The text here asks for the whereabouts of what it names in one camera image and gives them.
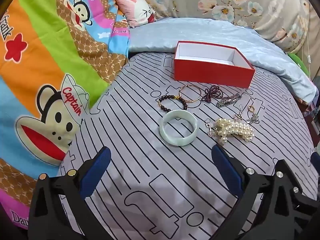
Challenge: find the silver snowflake earring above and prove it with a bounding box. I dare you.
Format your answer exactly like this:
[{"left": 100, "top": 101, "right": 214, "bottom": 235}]
[
  {"left": 205, "top": 119, "right": 219, "bottom": 137},
  {"left": 234, "top": 104, "right": 260, "bottom": 125}
]

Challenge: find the purple bead bracelet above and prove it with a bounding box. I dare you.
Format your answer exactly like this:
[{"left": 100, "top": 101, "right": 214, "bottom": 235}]
[{"left": 202, "top": 85, "right": 224, "bottom": 103}]

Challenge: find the white pearl necklace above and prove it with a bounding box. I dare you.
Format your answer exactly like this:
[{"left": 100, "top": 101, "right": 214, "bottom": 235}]
[{"left": 216, "top": 117, "right": 255, "bottom": 145}]

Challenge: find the thin gold bangle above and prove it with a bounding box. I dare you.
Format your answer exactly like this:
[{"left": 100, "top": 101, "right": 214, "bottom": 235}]
[{"left": 179, "top": 85, "right": 202, "bottom": 103}]

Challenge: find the white cord with switch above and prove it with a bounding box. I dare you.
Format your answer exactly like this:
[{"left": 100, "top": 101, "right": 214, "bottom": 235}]
[{"left": 299, "top": 12, "right": 313, "bottom": 68}]

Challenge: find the pale green jade bangle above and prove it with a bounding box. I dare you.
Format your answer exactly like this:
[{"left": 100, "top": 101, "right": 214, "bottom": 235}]
[{"left": 159, "top": 110, "right": 200, "bottom": 147}]

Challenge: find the dark bead bracelet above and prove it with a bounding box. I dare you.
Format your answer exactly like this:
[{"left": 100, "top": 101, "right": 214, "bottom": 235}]
[{"left": 158, "top": 94, "right": 188, "bottom": 112}]

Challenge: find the red cardboard box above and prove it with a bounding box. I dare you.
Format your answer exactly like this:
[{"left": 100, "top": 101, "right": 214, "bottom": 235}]
[{"left": 173, "top": 41, "right": 256, "bottom": 89}]

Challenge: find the light blue quilt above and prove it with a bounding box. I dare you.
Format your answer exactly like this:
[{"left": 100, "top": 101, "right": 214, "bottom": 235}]
[{"left": 127, "top": 17, "right": 317, "bottom": 103}]

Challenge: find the pink rabbit pillow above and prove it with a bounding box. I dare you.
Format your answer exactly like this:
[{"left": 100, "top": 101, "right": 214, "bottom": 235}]
[{"left": 114, "top": 0, "right": 157, "bottom": 28}]

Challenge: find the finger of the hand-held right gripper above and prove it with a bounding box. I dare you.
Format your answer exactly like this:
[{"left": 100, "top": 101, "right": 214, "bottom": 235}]
[{"left": 310, "top": 152, "right": 320, "bottom": 170}]

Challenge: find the monkey print colourful blanket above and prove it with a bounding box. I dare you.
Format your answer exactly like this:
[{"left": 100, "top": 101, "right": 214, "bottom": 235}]
[{"left": 0, "top": 0, "right": 130, "bottom": 230}]

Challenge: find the grey striped bed sheet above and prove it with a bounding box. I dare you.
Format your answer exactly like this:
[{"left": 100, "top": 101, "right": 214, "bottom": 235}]
[{"left": 56, "top": 51, "right": 315, "bottom": 240}]

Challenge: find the green plastic object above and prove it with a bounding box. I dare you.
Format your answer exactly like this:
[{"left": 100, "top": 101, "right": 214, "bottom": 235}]
[{"left": 287, "top": 52, "right": 310, "bottom": 78}]

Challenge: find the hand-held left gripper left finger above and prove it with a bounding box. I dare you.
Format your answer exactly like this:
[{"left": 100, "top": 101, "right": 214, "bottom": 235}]
[{"left": 28, "top": 146, "right": 112, "bottom": 240}]

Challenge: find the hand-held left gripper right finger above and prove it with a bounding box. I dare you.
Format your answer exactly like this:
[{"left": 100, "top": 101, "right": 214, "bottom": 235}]
[{"left": 211, "top": 144, "right": 313, "bottom": 240}]

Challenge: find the silver metal link bracelet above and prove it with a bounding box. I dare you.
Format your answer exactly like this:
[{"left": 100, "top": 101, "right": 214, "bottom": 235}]
[{"left": 216, "top": 93, "right": 243, "bottom": 108}]

